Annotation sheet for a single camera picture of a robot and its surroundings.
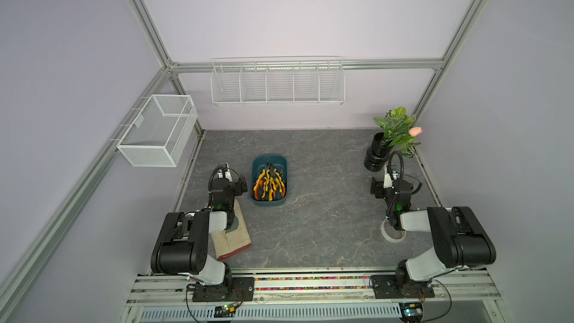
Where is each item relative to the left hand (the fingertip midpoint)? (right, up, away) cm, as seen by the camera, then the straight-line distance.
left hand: (232, 176), depth 93 cm
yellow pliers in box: (+14, -3, +1) cm, 14 cm away
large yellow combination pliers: (+17, 0, +6) cm, 18 cm away
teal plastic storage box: (+9, +4, +12) cm, 15 cm away
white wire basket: (-26, +16, -9) cm, 32 cm away
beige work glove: (+2, -24, -10) cm, 26 cm away
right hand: (+65, 0, +1) cm, 65 cm away
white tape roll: (+62, -22, -10) cm, 67 cm away
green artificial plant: (+69, +22, -2) cm, 72 cm away
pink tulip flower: (+71, +18, -12) cm, 74 cm away
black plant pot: (+63, +9, +6) cm, 64 cm away
